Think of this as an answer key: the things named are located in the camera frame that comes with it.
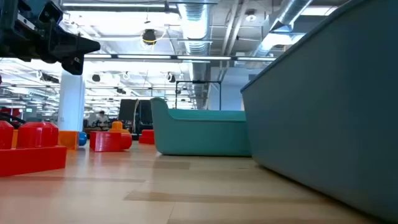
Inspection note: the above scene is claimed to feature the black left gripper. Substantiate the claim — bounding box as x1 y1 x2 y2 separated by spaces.
0 0 101 76

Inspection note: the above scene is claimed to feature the white pillar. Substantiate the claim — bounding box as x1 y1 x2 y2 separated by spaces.
57 70 86 132

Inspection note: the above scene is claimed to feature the long ceiling light strip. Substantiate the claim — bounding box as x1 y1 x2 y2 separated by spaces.
83 54 277 62

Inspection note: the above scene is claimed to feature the person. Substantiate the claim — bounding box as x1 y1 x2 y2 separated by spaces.
93 110 110 129

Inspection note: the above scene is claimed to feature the black monitor panel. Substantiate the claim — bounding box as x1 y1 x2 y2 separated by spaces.
118 98 154 135

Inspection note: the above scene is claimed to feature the round black ceiling device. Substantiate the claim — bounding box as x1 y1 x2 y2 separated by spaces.
141 28 158 46

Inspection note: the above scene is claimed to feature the orange toy block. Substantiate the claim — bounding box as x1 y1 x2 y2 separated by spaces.
108 121 131 135
11 129 80 151

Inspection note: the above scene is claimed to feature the red toy block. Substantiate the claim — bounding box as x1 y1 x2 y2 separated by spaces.
0 120 68 178
138 129 155 145
89 131 133 153

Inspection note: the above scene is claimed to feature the teal plastic bin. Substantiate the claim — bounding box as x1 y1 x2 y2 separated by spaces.
150 96 252 157

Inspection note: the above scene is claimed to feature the grey-blue plastic bin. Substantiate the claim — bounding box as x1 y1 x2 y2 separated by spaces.
239 0 398 223

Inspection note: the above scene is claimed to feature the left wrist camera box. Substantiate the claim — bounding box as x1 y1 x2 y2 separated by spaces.
26 0 64 32

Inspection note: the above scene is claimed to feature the silver ceiling air duct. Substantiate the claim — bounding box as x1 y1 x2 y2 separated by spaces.
177 0 213 110
253 0 313 58

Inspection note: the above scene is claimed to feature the black rack frame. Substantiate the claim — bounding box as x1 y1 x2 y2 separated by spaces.
175 80 223 111

